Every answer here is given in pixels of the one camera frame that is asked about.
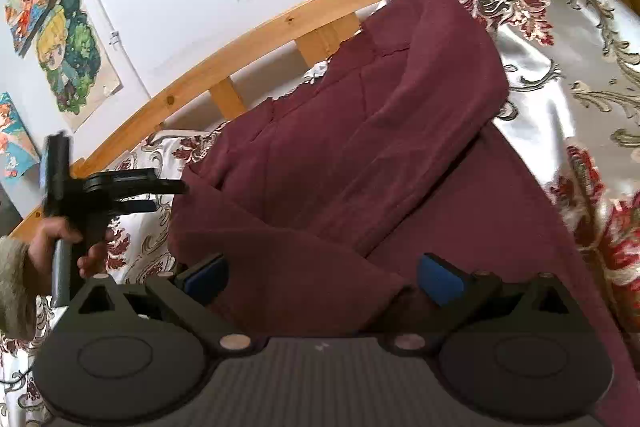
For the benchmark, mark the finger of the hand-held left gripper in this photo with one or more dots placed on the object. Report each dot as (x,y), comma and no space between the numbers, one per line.
(130,182)
(132,207)

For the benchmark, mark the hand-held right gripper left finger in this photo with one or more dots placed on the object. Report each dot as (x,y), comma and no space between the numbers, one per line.
(207,278)

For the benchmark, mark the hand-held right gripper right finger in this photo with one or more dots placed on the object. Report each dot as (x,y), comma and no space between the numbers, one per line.
(440,279)

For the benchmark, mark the maroon sweater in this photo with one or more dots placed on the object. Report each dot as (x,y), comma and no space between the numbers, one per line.
(350,167)

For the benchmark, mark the person's left forearm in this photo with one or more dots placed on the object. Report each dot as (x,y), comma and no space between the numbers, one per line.
(15,287)

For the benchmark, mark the person's left hand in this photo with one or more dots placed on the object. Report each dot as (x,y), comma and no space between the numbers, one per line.
(45,242)

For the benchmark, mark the floral satin bedspread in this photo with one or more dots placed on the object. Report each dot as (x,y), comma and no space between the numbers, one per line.
(565,72)

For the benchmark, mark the light blue figure wall poster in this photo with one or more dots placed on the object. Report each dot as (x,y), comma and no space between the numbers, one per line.
(15,142)

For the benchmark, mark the yellow-haired figure wall poster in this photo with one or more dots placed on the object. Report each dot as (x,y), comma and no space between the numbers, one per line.
(70,57)

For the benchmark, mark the wooden bed frame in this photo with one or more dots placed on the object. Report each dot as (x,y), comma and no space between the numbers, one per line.
(200,82)

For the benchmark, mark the white wall conduit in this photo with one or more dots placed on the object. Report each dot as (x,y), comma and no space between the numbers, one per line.
(117,37)

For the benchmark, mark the orange-haired figure wall poster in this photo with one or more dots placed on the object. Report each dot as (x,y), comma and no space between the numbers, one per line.
(32,2)

